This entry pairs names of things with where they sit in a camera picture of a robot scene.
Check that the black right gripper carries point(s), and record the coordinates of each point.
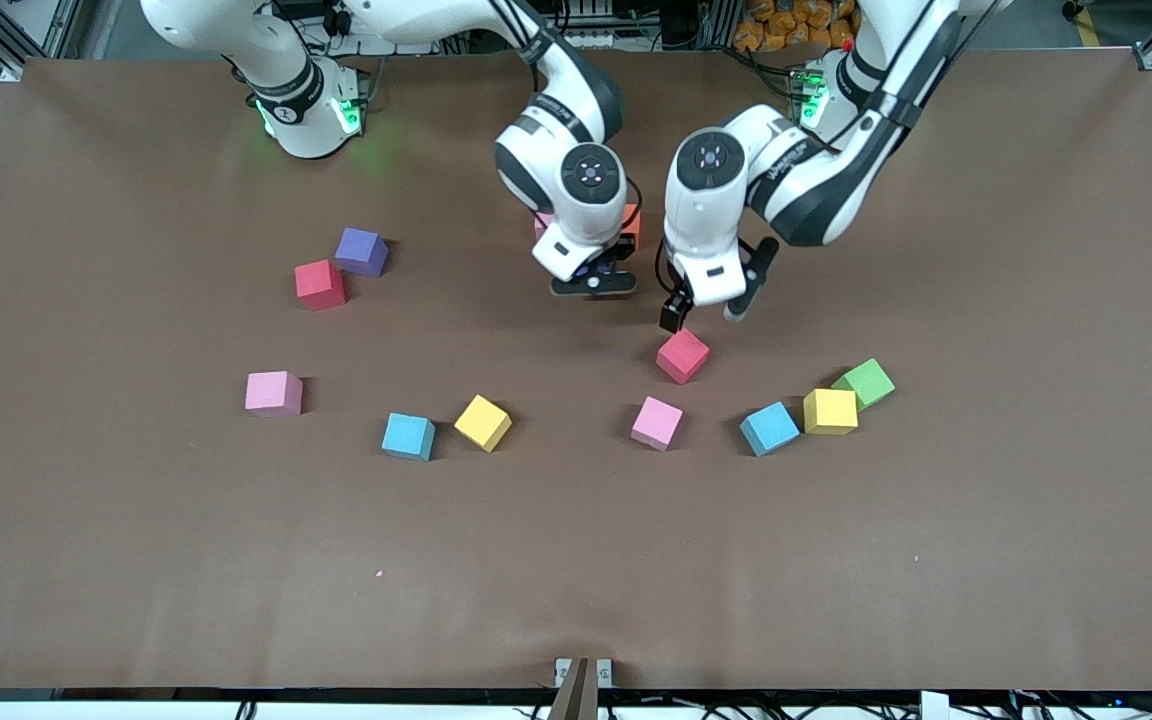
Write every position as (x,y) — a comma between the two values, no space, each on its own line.
(619,247)

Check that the orange foam block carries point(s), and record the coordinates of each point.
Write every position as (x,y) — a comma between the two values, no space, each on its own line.
(634,225)

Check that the dark purple foam block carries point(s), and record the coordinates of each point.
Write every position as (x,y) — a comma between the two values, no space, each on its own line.
(588,268)

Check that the crimson foam block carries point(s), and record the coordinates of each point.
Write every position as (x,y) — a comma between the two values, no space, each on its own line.
(683,356)

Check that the pink foam block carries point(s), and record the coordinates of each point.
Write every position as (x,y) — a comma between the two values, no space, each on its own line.
(658,423)
(274,393)
(540,222)

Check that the yellow foam block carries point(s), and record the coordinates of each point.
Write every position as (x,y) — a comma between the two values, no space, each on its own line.
(483,422)
(830,411)

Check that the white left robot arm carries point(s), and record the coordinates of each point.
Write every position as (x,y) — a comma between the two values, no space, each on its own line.
(701,215)

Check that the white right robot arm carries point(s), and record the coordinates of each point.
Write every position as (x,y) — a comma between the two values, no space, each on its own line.
(576,215)

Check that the blue foam block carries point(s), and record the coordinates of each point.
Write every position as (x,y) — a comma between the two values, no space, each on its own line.
(769,428)
(408,436)

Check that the green foam block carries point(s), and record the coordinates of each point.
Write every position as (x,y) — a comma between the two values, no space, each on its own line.
(864,382)

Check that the grey equipment rack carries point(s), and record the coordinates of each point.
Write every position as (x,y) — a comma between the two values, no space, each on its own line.
(601,25)

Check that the light purple foam block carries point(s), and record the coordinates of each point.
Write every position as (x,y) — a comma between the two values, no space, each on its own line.
(362,251)

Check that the brown table cover mat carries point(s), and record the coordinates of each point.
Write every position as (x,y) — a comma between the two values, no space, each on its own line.
(576,560)

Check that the pile of orange objects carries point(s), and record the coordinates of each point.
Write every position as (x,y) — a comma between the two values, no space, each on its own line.
(786,25)

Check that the red foam block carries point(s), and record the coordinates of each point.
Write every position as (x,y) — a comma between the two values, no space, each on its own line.
(321,284)

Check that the white power strip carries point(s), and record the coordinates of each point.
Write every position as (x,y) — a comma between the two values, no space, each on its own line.
(366,30)

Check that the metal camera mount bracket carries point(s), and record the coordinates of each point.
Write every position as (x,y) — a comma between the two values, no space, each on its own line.
(583,685)

